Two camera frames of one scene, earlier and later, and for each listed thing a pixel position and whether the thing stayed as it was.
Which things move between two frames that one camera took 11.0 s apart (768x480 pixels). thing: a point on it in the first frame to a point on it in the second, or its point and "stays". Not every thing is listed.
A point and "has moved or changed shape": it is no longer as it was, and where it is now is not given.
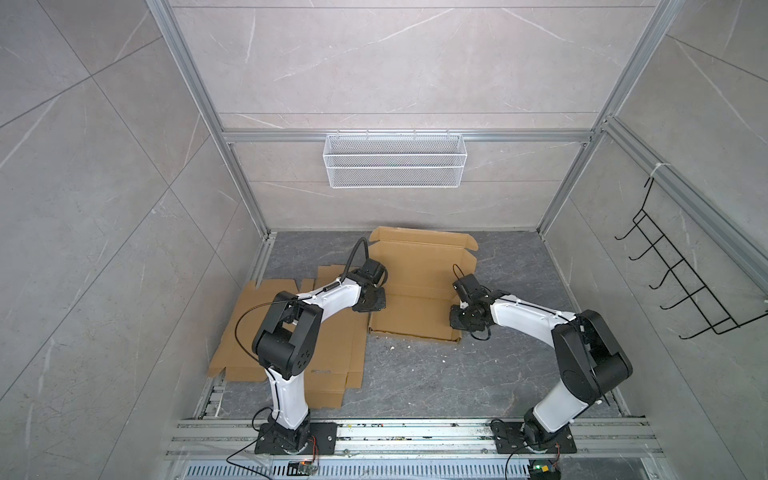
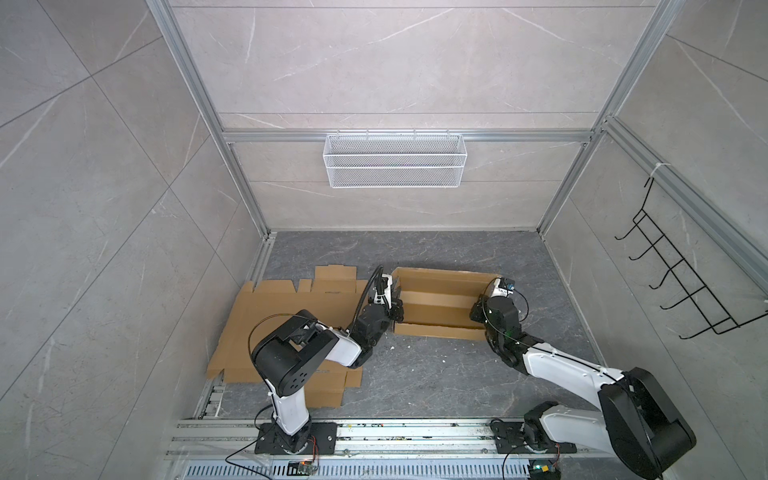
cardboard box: [339, 363] stays
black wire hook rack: [721, 321] stays
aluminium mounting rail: [603, 438] stays
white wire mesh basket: [389, 161] stays
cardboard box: [421, 267] has moved or changed shape
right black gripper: [455, 323] to [476, 314]
